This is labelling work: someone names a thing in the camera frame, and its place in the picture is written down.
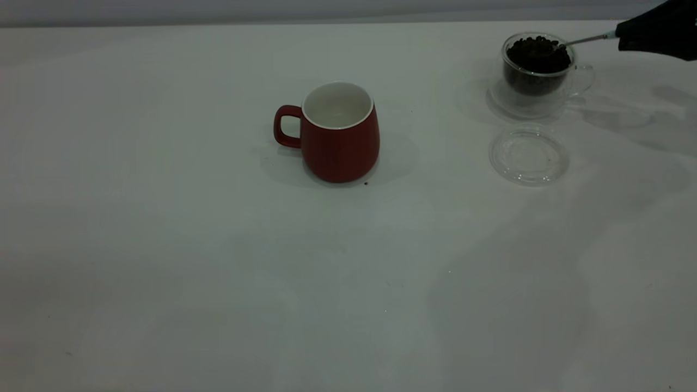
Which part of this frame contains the pile of dark coffee beans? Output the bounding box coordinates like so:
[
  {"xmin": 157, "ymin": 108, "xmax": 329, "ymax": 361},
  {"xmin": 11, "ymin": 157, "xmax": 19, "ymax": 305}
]
[{"xmin": 505, "ymin": 36, "xmax": 572, "ymax": 96}]

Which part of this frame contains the metal spoon light blue handle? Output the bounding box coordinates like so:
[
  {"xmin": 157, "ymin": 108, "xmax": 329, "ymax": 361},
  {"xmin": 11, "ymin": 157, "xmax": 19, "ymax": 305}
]
[{"xmin": 553, "ymin": 31, "xmax": 621, "ymax": 55}]

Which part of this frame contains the clear round glass lid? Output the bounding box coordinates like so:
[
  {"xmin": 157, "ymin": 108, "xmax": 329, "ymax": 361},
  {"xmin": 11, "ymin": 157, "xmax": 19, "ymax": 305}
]
[{"xmin": 488, "ymin": 126, "xmax": 570, "ymax": 187}]

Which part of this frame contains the clear double-wall glass cup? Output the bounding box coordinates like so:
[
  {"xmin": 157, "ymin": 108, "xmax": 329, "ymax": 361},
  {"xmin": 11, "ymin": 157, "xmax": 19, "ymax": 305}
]
[{"xmin": 486, "ymin": 32, "xmax": 595, "ymax": 119}]

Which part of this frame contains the red ceramic mug white inside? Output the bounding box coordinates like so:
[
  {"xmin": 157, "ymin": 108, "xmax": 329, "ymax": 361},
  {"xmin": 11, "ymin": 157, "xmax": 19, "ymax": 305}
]
[{"xmin": 273, "ymin": 81, "xmax": 381, "ymax": 184}]

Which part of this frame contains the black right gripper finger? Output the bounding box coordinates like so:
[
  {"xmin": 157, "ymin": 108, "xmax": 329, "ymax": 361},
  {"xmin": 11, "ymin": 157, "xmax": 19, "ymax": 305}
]
[
  {"xmin": 619, "ymin": 27, "xmax": 697, "ymax": 62},
  {"xmin": 617, "ymin": 0, "xmax": 697, "ymax": 39}
]

